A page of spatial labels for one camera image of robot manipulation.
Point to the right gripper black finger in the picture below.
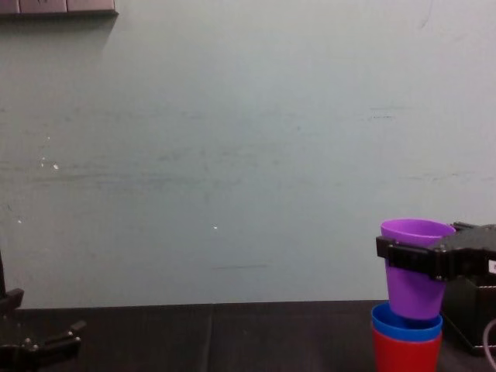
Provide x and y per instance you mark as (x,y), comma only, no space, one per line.
(463,227)
(410,259)

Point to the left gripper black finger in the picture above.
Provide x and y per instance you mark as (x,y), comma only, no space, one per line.
(62,341)
(11,299)

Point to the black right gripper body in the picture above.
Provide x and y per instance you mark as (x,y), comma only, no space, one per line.
(478,252)

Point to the purple plastic cup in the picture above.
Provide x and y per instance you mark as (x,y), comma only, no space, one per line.
(414,294)

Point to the blue plastic cup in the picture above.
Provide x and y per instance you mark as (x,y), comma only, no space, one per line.
(387,324)

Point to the red plastic cup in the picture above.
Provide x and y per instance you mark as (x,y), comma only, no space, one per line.
(407,356)

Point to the black box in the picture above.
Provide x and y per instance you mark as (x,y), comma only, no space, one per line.
(467,310)

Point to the black table cloth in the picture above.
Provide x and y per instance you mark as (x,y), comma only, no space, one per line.
(232,337)

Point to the pale wall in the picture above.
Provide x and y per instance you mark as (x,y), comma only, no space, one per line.
(248,135)

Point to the dark wall shelf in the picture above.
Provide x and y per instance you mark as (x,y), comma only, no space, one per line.
(58,7)

